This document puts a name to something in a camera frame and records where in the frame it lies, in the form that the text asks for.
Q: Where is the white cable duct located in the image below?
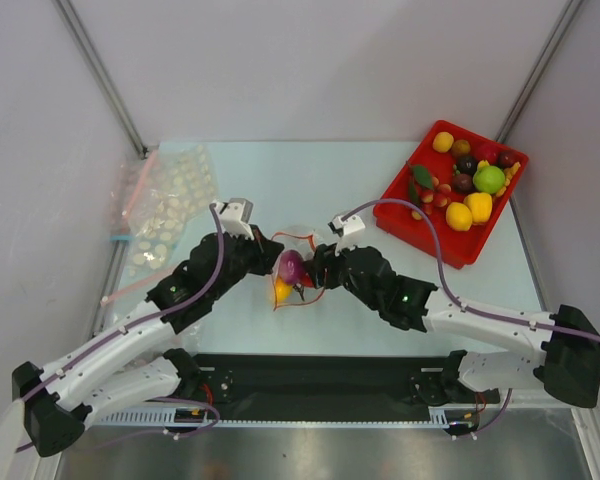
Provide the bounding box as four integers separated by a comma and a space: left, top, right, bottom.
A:
93, 403, 478, 430

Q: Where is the orange yellow mango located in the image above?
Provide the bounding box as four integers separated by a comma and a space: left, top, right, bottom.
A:
274, 278, 293, 303

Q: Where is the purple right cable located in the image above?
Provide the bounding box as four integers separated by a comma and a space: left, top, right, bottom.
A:
342, 198, 600, 441

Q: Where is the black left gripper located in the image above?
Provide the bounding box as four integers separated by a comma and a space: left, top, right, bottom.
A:
208, 223, 283, 301

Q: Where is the left aluminium frame post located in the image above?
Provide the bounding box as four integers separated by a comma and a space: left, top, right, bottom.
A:
52, 0, 149, 159

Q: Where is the clear zip bag orange zipper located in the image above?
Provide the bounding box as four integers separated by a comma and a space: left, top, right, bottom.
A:
268, 224, 326, 311

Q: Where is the bag of white slices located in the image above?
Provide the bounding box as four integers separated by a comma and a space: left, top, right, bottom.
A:
122, 144, 218, 278

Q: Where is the purple onion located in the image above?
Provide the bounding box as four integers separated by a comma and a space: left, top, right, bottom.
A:
278, 250, 305, 285

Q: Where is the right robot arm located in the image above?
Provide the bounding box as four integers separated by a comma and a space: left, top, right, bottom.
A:
304, 245, 600, 408

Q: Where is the yellow bell pepper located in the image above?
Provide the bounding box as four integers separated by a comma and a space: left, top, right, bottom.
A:
463, 192, 493, 225

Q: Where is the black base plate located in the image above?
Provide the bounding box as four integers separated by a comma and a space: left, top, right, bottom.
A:
164, 349, 500, 420

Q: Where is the dark plum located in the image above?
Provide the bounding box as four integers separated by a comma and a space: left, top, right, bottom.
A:
497, 150, 518, 169

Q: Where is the red chili pepper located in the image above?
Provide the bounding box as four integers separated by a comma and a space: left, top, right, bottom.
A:
298, 273, 315, 289

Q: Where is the yellow lemon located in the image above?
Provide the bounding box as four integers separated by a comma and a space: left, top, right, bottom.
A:
445, 202, 473, 232

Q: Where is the red apple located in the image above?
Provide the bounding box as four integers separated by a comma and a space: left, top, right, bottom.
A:
473, 143, 499, 164

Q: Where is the red lychee cluster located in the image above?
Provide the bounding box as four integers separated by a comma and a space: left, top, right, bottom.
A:
407, 163, 451, 221

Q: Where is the green apple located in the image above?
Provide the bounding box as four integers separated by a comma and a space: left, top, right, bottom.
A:
473, 165, 506, 195

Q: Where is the pink zipper empty bag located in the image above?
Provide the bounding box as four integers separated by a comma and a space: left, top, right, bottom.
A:
100, 161, 174, 325

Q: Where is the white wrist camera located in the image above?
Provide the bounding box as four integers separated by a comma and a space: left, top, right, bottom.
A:
328, 214, 366, 254
213, 198, 255, 240

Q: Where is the right aluminium frame post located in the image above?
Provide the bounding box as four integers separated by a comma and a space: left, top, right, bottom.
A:
494, 0, 587, 144

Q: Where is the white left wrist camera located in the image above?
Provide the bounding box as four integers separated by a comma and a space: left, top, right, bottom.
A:
213, 198, 255, 240

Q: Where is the dark purple mangosteen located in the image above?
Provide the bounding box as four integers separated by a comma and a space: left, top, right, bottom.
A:
455, 155, 478, 176

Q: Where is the aluminium frame post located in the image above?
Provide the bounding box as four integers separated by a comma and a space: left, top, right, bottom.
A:
494, 0, 587, 144
52, 0, 149, 159

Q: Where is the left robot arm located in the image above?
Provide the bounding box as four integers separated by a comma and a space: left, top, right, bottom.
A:
11, 228, 284, 457

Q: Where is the red plastic tray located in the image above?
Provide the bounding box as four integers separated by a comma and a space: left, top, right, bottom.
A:
382, 120, 529, 269

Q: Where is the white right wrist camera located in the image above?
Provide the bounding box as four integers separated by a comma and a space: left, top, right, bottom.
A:
328, 214, 366, 254

